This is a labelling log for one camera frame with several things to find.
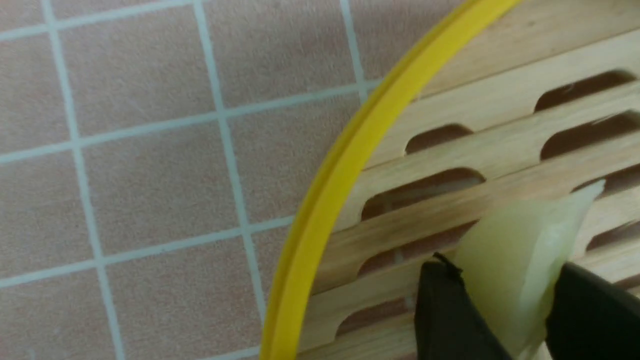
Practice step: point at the pink checkered tablecloth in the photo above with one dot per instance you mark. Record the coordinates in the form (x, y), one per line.
(153, 154)

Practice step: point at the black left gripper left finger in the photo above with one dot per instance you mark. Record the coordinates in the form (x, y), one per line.
(447, 326)

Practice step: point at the yellow-rimmed bamboo steamer tray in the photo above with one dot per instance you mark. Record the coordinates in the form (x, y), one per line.
(503, 101)

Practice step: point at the green dumpling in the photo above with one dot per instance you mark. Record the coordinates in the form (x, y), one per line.
(511, 260)

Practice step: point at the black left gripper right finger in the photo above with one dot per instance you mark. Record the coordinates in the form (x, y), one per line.
(591, 319)

